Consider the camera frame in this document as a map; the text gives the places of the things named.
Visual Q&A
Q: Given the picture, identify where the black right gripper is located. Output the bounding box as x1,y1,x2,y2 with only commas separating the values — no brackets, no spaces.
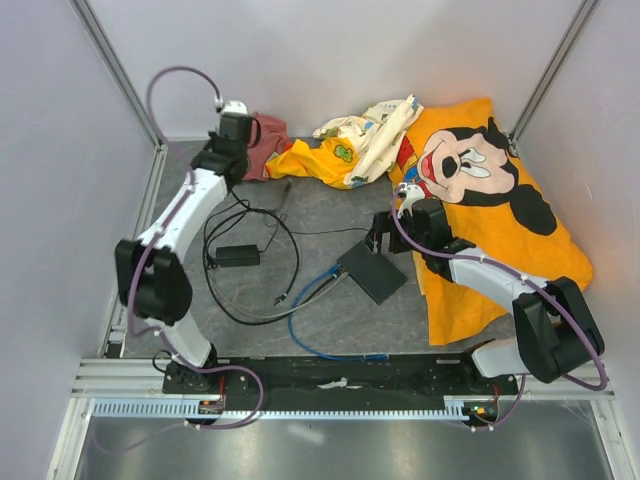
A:
362,209,429,254

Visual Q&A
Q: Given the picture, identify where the black network switch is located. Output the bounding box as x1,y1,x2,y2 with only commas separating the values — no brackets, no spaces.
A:
337,240,407,305

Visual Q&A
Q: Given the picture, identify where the black barrel plug power cable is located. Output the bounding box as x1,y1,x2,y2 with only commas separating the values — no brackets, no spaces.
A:
202,182,374,274

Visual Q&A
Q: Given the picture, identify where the blue ethernet cable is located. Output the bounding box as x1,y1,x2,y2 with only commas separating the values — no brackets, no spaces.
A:
287,267,390,362

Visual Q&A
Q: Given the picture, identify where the black ethernet cable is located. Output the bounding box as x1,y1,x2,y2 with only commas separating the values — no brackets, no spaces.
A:
202,207,346,326

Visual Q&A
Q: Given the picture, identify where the black power adapter brick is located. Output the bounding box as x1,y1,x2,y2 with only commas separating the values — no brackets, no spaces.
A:
214,244,261,268

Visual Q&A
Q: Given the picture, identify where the grey ethernet cable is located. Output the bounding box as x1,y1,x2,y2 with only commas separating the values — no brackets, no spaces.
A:
207,269,346,321

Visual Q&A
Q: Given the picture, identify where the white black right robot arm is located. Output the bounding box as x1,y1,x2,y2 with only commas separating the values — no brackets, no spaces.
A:
365,199,608,394

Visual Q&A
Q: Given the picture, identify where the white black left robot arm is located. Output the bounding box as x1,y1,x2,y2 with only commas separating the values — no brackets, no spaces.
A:
115,112,260,393

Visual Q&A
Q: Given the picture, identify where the maroon red cloth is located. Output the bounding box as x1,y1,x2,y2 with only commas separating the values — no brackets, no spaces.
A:
244,113,293,181

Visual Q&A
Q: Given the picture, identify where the yellow dinosaur garment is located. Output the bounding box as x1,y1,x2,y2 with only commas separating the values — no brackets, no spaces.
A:
265,138,359,189

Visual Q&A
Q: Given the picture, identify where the cream dinosaur print cloth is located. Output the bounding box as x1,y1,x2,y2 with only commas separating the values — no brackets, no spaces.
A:
312,95,424,189

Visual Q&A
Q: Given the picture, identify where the orange Mickey Mouse pillow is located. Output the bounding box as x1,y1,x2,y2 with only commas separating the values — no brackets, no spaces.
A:
388,97,595,346

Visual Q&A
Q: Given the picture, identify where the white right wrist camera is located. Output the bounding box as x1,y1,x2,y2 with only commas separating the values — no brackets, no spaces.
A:
396,182,426,218

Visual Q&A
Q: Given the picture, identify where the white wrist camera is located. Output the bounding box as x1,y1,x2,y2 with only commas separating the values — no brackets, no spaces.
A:
214,98,248,116
396,182,426,218

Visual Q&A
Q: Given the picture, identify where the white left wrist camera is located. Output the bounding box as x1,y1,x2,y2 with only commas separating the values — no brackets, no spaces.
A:
214,98,248,116

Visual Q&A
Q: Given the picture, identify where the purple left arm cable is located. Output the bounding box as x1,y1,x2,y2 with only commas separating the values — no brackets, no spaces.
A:
89,65,266,455

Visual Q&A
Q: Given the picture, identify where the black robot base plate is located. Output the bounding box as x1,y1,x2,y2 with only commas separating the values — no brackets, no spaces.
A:
162,353,518,411

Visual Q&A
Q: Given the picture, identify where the grey slotted cable duct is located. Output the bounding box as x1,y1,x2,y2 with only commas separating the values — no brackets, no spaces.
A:
92,391,499,421

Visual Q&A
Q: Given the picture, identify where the aluminium frame rail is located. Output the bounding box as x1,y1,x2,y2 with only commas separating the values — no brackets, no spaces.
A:
69,357,169,399

